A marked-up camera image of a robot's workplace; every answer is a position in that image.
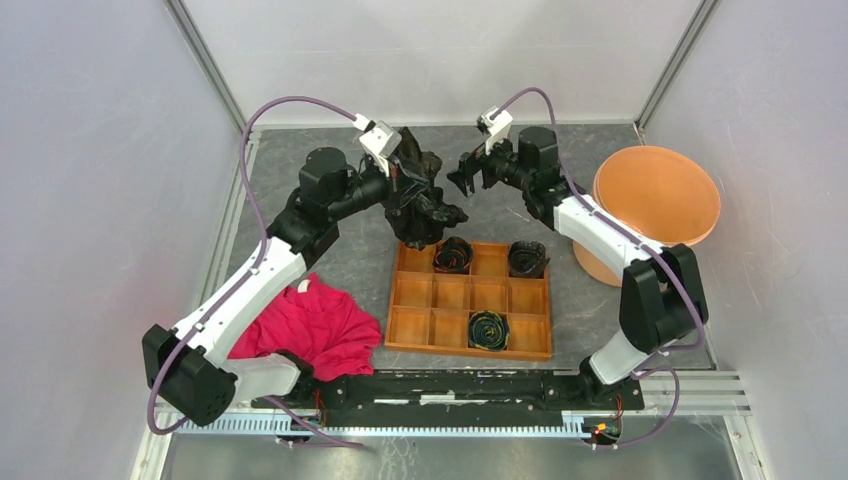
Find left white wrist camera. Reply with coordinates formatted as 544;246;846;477
352;114;402;177

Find rolled black bag, top right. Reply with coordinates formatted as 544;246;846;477
507;241;550;279

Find red cloth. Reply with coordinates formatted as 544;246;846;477
228;273;382;381

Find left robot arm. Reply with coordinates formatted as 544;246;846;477
142;147;432;433

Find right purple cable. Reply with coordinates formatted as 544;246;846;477
493;86;708;452

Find black trash bag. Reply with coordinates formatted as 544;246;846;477
384;127;469;250

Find rolled black bag, top middle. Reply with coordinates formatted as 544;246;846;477
432;236;473;275

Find orange trash bin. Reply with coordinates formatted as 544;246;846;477
591;146;721;246

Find orange wooden divider tray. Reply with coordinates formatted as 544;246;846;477
384;242;553;362

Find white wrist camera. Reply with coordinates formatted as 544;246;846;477
352;114;402;177
476;106;513;155

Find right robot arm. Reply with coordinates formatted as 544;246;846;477
447;127;708;408

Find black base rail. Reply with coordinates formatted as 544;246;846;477
282;369;645;428

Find rolled black bag,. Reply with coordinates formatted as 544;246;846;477
432;236;473;275
507;241;550;279
467;310;510;351

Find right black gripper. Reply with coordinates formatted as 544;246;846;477
447;128;533;198

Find rolled black bag, bottom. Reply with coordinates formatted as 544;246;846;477
467;310;510;351

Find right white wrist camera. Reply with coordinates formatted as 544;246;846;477
476;106;513;155

